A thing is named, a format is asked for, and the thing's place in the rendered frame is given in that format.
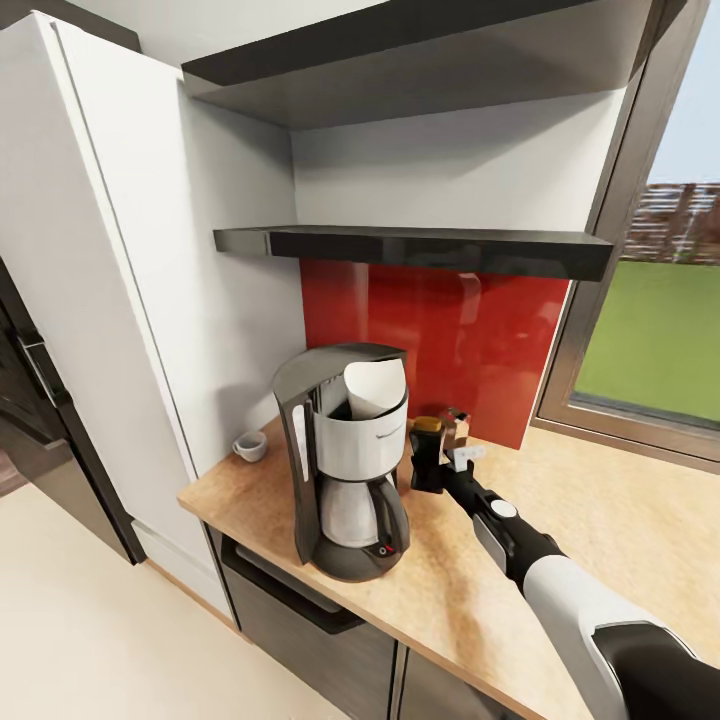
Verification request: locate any coffee cup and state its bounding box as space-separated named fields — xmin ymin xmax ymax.
xmin=233 ymin=431 xmax=267 ymax=462

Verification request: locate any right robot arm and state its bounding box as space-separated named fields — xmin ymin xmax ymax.
xmin=411 ymin=445 xmax=720 ymax=720

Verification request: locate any paper coffee filter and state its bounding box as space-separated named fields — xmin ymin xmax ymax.
xmin=343 ymin=358 xmax=405 ymax=422

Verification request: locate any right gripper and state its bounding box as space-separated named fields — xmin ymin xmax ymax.
xmin=411 ymin=456 xmax=479 ymax=505

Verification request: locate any bottle of coffee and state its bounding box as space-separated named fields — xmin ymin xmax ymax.
xmin=409 ymin=416 xmax=446 ymax=493

